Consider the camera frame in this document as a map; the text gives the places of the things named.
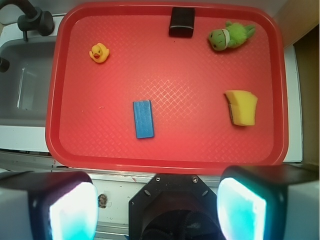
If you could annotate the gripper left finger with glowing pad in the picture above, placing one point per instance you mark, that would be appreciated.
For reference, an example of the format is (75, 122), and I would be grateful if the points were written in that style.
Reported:
(48, 206)

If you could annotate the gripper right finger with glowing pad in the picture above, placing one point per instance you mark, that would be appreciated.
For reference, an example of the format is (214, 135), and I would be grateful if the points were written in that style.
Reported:
(270, 202)

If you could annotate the blue rectangular block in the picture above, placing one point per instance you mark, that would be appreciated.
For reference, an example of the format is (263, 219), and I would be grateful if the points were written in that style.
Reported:
(143, 119)

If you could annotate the red plastic tray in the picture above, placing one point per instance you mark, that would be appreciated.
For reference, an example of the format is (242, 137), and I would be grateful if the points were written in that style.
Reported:
(90, 117)

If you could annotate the yellow sponge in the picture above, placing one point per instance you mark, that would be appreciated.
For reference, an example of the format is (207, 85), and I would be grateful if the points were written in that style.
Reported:
(242, 106)

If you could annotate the grey sink basin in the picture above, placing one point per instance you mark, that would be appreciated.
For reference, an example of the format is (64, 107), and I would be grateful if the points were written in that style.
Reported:
(24, 87)

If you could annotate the black sink knob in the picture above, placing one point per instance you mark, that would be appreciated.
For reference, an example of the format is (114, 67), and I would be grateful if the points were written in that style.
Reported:
(4, 65)

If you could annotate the yellow rubber duck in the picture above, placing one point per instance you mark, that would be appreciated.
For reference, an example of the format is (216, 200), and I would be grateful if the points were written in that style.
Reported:
(99, 53)

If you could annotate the green plush toy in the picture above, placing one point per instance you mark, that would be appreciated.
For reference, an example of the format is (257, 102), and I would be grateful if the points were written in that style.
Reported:
(232, 36)

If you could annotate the black faucet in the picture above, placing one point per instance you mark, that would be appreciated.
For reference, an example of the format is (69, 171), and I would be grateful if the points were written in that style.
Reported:
(33, 18)

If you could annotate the black rectangular box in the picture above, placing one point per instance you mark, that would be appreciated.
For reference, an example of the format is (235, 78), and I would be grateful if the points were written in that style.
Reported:
(182, 22)

